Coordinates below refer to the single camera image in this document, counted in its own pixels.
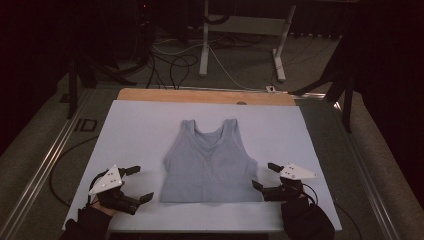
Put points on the black metal stand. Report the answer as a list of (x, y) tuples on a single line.
[(343, 83), (80, 80)]

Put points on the person's left hand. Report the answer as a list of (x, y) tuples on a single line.
[(104, 207)]

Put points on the white desk frame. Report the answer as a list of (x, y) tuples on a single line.
[(246, 25)]

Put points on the person's right hand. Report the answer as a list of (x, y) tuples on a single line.
[(295, 207)]

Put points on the aluminium floor rail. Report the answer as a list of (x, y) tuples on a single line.
[(43, 166), (373, 180)]

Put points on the white power strip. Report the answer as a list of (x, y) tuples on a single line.
[(270, 89)]

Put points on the pale blue table cover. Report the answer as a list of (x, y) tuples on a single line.
[(140, 133)]

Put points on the grey tank top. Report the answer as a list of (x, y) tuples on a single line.
[(210, 166)]

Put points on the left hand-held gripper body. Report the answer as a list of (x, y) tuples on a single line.
[(108, 181)]

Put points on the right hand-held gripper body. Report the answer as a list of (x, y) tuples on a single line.
[(296, 172)]

